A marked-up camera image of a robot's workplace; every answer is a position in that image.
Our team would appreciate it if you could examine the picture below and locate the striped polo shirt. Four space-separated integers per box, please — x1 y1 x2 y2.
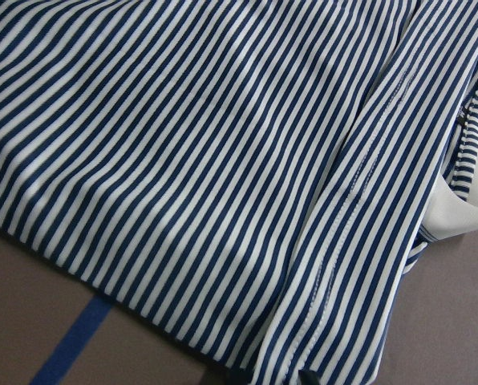
0 1 478 384

